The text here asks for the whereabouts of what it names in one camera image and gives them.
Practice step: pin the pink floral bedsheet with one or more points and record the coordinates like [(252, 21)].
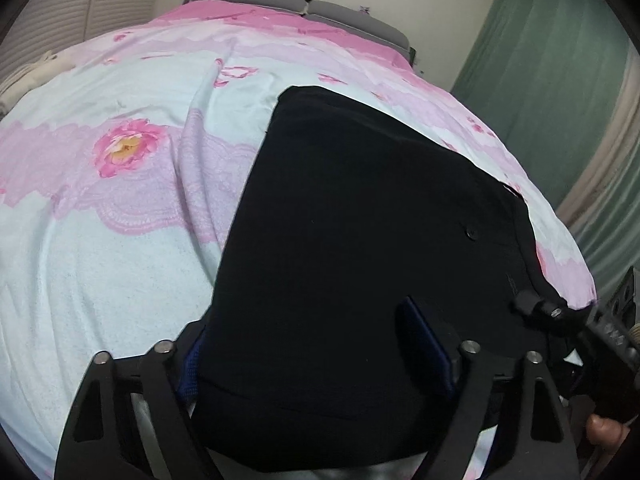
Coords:
[(110, 240)]

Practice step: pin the black pants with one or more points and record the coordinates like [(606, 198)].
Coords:
[(360, 240)]

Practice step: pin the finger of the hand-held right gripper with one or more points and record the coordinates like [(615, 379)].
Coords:
[(545, 310)]

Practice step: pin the white slatted door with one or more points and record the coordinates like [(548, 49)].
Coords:
[(75, 10)]

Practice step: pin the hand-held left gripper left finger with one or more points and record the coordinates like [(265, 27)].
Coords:
[(191, 366)]

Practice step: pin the person's right hand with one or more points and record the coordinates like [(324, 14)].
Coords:
[(607, 430)]

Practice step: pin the grey padded headboard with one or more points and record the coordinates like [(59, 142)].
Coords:
[(345, 12)]

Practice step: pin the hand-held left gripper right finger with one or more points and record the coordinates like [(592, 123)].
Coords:
[(426, 347)]

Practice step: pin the white cloth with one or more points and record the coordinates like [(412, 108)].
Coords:
[(35, 82)]

